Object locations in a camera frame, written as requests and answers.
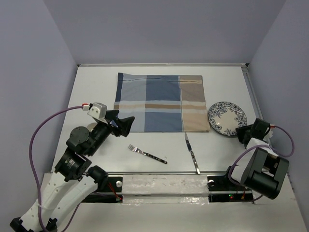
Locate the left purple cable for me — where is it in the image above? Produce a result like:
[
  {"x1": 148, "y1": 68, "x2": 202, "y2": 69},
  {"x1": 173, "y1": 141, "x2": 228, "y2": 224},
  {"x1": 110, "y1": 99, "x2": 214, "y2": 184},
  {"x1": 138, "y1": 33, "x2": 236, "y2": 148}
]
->
[{"x1": 29, "y1": 105, "x2": 85, "y2": 232}]

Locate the silver fork patterned handle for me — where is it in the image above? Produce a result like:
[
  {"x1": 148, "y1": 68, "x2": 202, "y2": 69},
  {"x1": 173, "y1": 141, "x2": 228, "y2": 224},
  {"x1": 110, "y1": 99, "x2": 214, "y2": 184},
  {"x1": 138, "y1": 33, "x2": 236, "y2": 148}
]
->
[{"x1": 128, "y1": 144, "x2": 168, "y2": 164}]

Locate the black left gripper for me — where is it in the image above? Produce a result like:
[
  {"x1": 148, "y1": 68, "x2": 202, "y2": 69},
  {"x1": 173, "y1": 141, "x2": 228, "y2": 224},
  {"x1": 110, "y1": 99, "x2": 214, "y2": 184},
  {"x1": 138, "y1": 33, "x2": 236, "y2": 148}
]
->
[{"x1": 87, "y1": 109, "x2": 136, "y2": 155}]

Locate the silver knife patterned handle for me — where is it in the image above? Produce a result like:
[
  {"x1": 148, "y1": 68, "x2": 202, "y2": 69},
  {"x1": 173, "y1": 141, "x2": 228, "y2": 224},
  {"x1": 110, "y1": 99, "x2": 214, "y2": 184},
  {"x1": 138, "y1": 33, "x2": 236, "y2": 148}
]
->
[{"x1": 184, "y1": 133, "x2": 200, "y2": 174}]

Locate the blue floral ceramic plate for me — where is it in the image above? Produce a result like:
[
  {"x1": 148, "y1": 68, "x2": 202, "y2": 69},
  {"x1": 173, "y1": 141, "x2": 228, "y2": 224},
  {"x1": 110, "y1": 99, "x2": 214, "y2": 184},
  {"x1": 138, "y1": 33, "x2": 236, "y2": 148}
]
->
[{"x1": 208, "y1": 101, "x2": 248, "y2": 137}]

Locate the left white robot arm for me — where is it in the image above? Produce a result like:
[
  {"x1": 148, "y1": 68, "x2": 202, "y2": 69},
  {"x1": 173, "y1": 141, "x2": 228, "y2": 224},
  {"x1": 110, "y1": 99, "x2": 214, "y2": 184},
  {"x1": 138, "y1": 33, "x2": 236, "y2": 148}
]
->
[{"x1": 10, "y1": 104, "x2": 135, "y2": 232}]

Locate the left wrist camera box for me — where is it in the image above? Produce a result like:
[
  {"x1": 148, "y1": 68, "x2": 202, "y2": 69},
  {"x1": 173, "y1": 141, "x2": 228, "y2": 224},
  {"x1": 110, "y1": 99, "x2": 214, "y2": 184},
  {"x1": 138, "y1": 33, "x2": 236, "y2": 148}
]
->
[{"x1": 87, "y1": 102, "x2": 107, "y2": 120}]

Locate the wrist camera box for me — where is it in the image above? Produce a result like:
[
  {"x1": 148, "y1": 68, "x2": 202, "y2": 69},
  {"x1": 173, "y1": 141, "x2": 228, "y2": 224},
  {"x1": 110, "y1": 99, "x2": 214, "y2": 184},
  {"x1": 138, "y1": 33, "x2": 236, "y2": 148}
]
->
[
  {"x1": 87, "y1": 102, "x2": 107, "y2": 120},
  {"x1": 264, "y1": 124, "x2": 275, "y2": 144}
]

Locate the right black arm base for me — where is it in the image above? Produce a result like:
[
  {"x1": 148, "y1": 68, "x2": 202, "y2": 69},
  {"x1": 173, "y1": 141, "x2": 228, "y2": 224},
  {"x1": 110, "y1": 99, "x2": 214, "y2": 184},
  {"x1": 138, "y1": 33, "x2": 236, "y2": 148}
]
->
[{"x1": 207, "y1": 175, "x2": 254, "y2": 203}]

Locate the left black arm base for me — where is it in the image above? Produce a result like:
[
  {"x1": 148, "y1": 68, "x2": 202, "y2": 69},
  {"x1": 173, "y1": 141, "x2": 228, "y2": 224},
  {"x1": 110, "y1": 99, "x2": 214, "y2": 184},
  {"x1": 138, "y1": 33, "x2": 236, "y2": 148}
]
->
[{"x1": 82, "y1": 175, "x2": 123, "y2": 203}]

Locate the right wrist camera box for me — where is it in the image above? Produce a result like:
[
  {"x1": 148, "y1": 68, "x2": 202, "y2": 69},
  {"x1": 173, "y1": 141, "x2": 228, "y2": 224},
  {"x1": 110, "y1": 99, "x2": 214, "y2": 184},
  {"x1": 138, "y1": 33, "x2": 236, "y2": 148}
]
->
[{"x1": 264, "y1": 124, "x2": 275, "y2": 144}]

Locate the teal mug cream inside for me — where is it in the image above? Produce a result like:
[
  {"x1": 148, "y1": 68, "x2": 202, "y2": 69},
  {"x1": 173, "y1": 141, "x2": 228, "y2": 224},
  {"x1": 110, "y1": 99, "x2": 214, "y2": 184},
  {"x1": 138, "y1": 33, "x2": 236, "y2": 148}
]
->
[{"x1": 86, "y1": 122, "x2": 97, "y2": 132}]

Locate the blue beige checked placemat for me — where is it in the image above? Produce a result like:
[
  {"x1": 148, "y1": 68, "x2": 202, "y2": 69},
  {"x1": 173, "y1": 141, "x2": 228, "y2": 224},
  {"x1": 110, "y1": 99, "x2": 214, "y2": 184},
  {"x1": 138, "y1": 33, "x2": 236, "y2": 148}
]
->
[{"x1": 114, "y1": 72, "x2": 210, "y2": 132}]

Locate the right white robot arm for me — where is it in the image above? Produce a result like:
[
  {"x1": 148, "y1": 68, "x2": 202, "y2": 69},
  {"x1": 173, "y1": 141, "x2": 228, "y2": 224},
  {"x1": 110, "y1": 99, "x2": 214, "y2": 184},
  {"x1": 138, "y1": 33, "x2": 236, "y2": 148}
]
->
[{"x1": 222, "y1": 118, "x2": 295, "y2": 200}]

